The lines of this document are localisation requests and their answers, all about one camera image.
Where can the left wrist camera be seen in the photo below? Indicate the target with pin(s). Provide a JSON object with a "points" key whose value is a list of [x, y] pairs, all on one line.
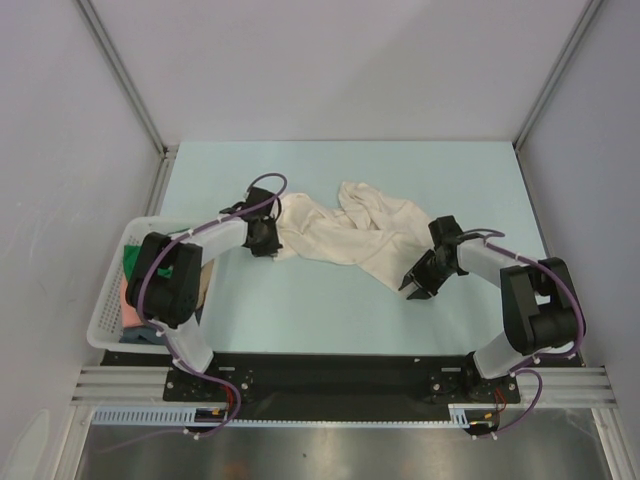
{"points": [[261, 204]]}

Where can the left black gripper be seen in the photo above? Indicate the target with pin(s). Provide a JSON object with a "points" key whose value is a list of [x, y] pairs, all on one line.
{"points": [[269, 249]]}

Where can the aluminium corner post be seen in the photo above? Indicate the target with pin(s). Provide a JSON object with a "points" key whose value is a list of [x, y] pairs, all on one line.
{"points": [[109, 51], [559, 69]]}

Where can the left aluminium corner post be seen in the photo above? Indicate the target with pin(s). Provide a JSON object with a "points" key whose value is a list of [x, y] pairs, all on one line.
{"points": [[109, 51]]}

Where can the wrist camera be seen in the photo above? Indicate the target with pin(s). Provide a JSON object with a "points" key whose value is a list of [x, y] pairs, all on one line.
{"points": [[445, 230], [261, 204]]}

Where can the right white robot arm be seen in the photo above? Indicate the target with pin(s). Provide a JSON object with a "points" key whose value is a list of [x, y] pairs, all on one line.
{"points": [[541, 316]]}

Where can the aluminium frame rail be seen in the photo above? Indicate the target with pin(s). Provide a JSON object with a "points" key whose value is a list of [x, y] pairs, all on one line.
{"points": [[562, 387]]}

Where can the right aluminium corner post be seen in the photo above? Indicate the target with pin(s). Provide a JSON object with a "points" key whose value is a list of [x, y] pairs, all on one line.
{"points": [[559, 69]]}

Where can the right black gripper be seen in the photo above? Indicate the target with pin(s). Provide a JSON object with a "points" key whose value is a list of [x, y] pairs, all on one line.
{"points": [[425, 275]]}

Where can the cream t shirt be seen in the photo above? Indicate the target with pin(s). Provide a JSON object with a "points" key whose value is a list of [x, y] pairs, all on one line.
{"points": [[382, 235]]}

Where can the green t shirt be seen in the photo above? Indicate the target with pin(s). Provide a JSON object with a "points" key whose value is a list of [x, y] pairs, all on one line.
{"points": [[131, 254]]}

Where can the blue t shirt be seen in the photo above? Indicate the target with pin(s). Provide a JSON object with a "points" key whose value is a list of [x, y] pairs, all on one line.
{"points": [[140, 335]]}

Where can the beige t shirt in basket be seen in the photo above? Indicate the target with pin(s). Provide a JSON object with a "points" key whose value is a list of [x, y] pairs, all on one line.
{"points": [[204, 282]]}

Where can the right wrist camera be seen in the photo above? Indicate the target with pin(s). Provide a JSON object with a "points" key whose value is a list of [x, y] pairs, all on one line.
{"points": [[445, 230]]}

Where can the pink t shirt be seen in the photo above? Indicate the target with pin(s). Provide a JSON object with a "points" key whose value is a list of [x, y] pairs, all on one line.
{"points": [[129, 315]]}

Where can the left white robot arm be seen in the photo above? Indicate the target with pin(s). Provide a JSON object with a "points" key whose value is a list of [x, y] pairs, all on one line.
{"points": [[164, 286]]}

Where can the white plastic laundry basket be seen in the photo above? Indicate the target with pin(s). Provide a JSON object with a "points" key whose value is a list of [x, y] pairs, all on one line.
{"points": [[105, 326]]}

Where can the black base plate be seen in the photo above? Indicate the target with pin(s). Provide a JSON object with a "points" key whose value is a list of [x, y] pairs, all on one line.
{"points": [[324, 388]]}

